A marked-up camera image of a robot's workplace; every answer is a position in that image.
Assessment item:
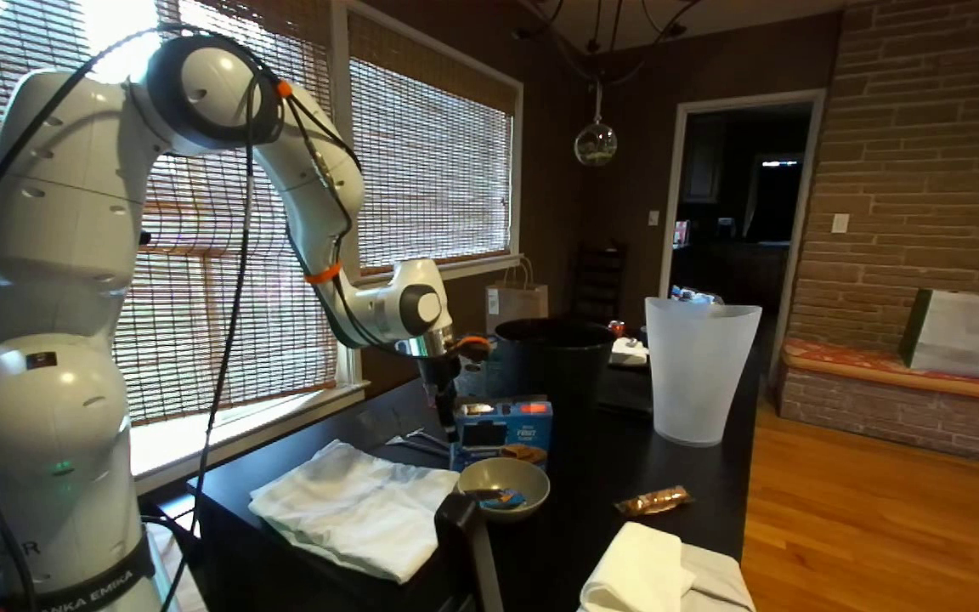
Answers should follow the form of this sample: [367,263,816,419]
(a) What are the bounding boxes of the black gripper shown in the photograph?
[414,330,497,431]

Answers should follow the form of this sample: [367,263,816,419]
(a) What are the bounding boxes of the blue snack box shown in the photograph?
[448,396,561,461]

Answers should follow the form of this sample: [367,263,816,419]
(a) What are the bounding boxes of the grey ceramic bowl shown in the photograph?
[454,453,559,526]

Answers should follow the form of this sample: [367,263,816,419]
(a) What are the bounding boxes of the brown wrapped snack bar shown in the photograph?
[610,483,697,521]

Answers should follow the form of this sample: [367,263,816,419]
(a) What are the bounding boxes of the metal serving tongs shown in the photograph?
[379,424,461,470]

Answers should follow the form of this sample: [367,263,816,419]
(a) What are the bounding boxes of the large folded white cloth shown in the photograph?
[245,437,465,588]

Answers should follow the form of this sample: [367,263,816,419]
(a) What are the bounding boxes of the dark wooden chair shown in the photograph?
[433,490,510,612]

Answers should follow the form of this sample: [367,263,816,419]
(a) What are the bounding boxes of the white flat dish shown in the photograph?
[605,334,652,372]

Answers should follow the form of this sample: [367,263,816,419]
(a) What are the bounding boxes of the dark wooden rack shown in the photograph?
[571,242,631,334]

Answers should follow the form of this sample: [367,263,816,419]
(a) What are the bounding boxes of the narrow bamboo window blind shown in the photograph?
[348,54,516,274]

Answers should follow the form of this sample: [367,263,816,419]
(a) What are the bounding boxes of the translucent white plastic bin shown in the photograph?
[644,294,767,449]

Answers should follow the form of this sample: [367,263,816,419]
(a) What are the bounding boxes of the small white napkin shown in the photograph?
[575,517,761,612]

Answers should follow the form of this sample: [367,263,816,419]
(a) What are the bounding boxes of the wide bamboo window blind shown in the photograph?
[0,0,345,431]

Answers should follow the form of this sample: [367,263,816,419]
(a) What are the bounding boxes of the hanging glass ball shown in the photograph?
[571,79,622,169]

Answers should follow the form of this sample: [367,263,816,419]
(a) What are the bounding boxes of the black chandelier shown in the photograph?
[521,0,703,89]

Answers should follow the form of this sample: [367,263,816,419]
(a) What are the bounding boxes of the brick hearth ledge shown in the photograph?
[777,336,979,476]

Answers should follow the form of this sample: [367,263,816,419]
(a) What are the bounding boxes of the white paper bag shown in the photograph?
[904,285,979,385]

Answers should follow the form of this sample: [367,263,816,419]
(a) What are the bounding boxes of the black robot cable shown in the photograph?
[0,23,367,612]

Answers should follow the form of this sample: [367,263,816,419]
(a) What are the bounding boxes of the white door frame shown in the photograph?
[658,89,831,389]

